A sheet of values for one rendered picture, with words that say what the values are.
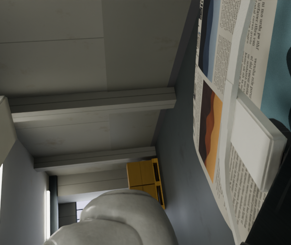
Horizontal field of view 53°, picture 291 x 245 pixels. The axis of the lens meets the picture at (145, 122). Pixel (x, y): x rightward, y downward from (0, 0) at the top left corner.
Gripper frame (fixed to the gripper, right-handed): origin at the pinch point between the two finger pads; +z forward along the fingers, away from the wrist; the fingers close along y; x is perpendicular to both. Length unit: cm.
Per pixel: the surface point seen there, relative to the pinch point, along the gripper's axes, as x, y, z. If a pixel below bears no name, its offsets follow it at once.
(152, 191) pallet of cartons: -458, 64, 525
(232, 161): -6.5, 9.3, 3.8
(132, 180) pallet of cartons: -435, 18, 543
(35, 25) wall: -44, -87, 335
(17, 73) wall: -115, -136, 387
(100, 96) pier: -170, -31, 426
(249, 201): -7.9, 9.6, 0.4
